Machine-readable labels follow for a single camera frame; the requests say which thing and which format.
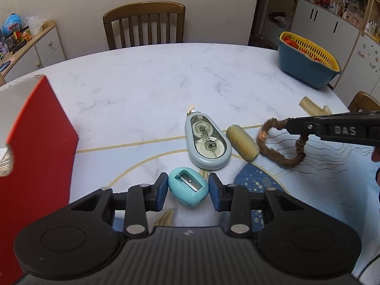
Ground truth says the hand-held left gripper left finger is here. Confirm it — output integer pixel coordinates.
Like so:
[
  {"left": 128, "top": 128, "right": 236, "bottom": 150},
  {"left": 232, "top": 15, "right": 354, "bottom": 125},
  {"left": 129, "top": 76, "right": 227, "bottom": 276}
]
[{"left": 70, "top": 172, "right": 169, "bottom": 238}]

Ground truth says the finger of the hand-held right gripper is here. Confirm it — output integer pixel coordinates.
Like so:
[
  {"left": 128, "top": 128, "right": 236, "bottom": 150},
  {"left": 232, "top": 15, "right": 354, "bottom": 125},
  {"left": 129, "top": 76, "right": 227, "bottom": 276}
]
[{"left": 286, "top": 110, "right": 373, "bottom": 138}]

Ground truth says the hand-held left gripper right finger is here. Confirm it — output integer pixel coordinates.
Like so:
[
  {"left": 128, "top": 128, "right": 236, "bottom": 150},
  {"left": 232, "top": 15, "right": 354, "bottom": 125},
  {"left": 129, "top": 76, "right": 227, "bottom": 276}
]
[{"left": 209, "top": 173, "right": 309, "bottom": 238}]

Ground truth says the teal pencil sharpener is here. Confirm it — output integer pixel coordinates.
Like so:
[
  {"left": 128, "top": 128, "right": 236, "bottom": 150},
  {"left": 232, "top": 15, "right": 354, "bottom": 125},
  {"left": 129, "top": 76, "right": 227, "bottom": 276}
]
[{"left": 168, "top": 167, "right": 209, "bottom": 208}]

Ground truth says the brown scrunchie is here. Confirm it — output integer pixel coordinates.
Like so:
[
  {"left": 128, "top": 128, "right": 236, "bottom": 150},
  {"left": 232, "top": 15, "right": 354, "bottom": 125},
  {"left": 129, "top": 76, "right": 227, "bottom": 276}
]
[{"left": 256, "top": 118, "right": 310, "bottom": 170}]

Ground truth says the light blue correction tape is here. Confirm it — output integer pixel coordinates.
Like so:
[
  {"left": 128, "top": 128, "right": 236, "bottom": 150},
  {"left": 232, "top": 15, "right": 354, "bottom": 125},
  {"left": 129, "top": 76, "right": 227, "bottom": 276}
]
[{"left": 184, "top": 105, "right": 232, "bottom": 171}]

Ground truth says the red and white storage box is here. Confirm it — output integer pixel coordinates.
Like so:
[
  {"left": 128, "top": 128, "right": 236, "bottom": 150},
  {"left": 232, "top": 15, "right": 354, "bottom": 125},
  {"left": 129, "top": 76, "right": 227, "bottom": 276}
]
[{"left": 0, "top": 74, "right": 79, "bottom": 285}]

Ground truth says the beige wooden piece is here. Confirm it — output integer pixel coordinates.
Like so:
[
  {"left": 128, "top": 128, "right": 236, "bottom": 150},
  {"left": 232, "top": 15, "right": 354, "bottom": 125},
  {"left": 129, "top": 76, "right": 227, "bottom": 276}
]
[{"left": 299, "top": 96, "right": 323, "bottom": 116}]

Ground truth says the blue plastic basin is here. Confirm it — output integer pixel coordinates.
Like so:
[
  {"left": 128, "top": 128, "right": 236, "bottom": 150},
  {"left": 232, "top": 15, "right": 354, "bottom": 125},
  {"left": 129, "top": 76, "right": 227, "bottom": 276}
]
[{"left": 277, "top": 37, "right": 341, "bottom": 89}]

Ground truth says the beige wooden cylinder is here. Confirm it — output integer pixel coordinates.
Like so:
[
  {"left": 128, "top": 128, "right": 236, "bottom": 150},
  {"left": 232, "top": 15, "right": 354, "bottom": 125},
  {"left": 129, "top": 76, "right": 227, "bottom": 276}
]
[{"left": 226, "top": 124, "right": 260, "bottom": 162}]

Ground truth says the yellow strainer basket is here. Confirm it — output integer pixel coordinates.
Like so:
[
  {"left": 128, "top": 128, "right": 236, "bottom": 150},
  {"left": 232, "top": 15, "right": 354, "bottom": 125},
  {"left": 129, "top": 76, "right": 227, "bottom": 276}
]
[{"left": 279, "top": 31, "right": 341, "bottom": 75}]

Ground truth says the pile of strawberries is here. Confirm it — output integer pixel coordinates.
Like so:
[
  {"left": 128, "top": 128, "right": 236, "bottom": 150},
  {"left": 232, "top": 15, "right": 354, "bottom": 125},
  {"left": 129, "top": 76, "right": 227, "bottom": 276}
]
[{"left": 283, "top": 35, "right": 320, "bottom": 63}]

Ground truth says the light wooden sideboard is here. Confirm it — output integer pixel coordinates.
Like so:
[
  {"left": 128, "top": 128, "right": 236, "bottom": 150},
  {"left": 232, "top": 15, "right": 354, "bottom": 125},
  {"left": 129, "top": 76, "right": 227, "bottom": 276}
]
[{"left": 0, "top": 20, "right": 67, "bottom": 84}]

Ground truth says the row of toy boxes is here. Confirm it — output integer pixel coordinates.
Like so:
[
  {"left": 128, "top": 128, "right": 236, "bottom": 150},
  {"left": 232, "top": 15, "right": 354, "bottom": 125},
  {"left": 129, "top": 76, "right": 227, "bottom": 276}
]
[{"left": 0, "top": 26, "right": 32, "bottom": 56}]

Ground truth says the clear plastic bag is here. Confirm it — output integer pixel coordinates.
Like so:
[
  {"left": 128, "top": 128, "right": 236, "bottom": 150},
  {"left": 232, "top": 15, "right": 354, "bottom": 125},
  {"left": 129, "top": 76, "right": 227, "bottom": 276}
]
[{"left": 22, "top": 15, "right": 46, "bottom": 37}]

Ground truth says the blue globe toy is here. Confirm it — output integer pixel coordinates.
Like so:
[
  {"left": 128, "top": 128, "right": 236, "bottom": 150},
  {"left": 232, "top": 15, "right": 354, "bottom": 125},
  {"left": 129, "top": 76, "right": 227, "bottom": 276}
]
[{"left": 3, "top": 13, "right": 24, "bottom": 37}]

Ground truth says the white wall cabinet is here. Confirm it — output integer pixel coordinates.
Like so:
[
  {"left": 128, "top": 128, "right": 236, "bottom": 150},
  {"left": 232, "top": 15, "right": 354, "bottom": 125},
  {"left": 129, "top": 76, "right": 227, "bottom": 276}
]
[{"left": 292, "top": 0, "right": 380, "bottom": 96}]

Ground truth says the dark wooden door frame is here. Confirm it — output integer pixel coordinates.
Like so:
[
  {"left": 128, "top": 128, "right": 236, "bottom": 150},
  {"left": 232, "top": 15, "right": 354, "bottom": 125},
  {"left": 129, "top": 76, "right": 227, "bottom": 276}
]
[{"left": 249, "top": 0, "right": 275, "bottom": 47}]

